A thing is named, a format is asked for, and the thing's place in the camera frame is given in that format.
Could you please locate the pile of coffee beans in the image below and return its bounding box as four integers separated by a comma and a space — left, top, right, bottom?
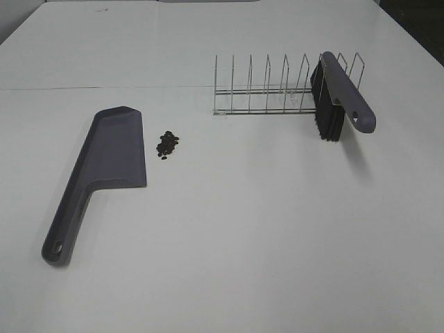
156, 130, 180, 160

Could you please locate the metal wire dish rack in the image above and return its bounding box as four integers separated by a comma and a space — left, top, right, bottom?
212, 51, 364, 117

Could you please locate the grey plastic dustpan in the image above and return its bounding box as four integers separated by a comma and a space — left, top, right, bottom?
41, 106, 147, 266

